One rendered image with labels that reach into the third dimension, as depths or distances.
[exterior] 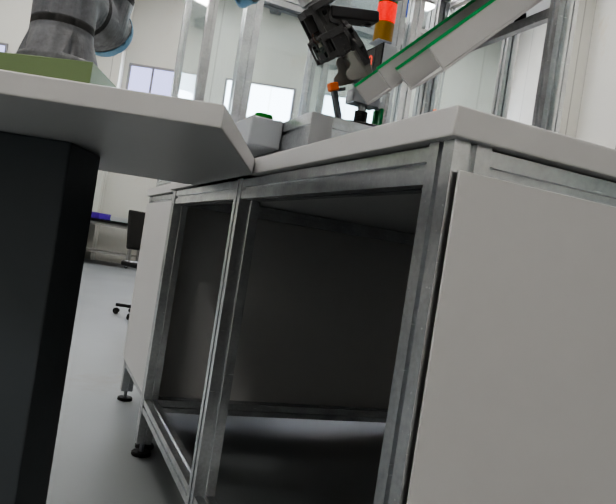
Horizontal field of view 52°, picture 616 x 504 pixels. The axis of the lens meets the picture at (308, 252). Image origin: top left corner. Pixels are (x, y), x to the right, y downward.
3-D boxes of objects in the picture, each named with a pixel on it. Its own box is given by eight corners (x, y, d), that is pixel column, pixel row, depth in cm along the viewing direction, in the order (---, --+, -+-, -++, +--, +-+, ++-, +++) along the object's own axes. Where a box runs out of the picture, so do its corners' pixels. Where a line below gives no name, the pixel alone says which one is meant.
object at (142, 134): (-361, 37, 75) (-357, 13, 75) (3, 155, 165) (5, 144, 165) (221, 128, 75) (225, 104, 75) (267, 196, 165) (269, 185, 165)
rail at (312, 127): (304, 164, 116) (313, 106, 116) (198, 184, 198) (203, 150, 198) (330, 170, 118) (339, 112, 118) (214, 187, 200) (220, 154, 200)
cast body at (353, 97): (353, 100, 135) (358, 68, 135) (344, 103, 139) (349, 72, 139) (387, 110, 138) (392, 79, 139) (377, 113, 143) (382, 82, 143)
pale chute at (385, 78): (391, 90, 104) (376, 67, 103) (367, 105, 117) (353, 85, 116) (517, 0, 108) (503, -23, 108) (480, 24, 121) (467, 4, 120)
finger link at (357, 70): (355, 99, 135) (333, 62, 135) (377, 87, 137) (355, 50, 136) (361, 94, 132) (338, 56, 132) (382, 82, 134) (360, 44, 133)
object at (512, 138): (453, 135, 59) (457, 103, 59) (169, 189, 198) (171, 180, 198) (1094, 302, 114) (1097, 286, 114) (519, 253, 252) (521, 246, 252)
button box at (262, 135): (247, 143, 127) (252, 113, 127) (221, 152, 146) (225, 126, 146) (279, 150, 130) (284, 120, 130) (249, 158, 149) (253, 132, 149)
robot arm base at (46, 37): (-3, 57, 112) (4, 3, 113) (34, 84, 127) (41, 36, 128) (81, 66, 112) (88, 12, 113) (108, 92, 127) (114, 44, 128)
